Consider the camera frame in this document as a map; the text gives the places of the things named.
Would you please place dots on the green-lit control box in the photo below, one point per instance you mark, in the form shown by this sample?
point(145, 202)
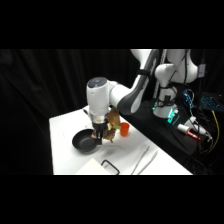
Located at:
point(173, 116)

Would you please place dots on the laptop with blue-lit keyboard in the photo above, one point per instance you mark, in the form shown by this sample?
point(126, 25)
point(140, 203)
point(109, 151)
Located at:
point(210, 101)

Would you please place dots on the black curtain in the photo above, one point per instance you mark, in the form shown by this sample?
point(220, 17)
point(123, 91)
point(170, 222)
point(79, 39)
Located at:
point(33, 106)

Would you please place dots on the brown food item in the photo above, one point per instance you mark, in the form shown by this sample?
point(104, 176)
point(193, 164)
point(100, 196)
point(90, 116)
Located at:
point(109, 134)

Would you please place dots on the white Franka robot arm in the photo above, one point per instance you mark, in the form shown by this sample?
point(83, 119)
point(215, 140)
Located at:
point(100, 96)

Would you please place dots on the black rectangular frame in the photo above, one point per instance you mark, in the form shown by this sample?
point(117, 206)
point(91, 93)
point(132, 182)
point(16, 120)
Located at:
point(115, 168)

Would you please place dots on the pale paper sheet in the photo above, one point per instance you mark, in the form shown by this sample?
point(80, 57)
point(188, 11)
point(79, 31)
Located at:
point(91, 167)

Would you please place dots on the metal tweezers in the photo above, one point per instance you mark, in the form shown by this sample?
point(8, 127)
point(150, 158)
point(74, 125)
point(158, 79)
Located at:
point(141, 160)
point(149, 162)

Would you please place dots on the white marker with red cap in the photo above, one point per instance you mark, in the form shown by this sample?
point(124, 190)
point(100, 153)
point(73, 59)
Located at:
point(186, 130)

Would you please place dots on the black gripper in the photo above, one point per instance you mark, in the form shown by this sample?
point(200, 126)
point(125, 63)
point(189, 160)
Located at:
point(99, 126)

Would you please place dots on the orange cup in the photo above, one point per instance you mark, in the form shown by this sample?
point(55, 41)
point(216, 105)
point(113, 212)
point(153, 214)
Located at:
point(124, 129)

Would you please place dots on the black bowl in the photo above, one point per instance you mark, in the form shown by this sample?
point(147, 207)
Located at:
point(84, 141)

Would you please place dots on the black robot stand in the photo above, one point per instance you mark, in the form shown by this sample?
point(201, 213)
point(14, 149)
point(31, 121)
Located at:
point(150, 128)

